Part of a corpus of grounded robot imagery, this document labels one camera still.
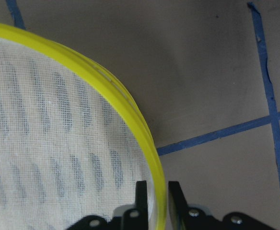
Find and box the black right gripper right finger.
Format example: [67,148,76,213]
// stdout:
[168,181,202,230]

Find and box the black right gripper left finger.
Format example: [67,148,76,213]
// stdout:
[120,181,149,230]

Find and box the yellow top steamer layer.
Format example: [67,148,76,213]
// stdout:
[0,20,167,230]

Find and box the white steamer cloth liner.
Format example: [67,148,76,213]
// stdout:
[0,35,152,230]

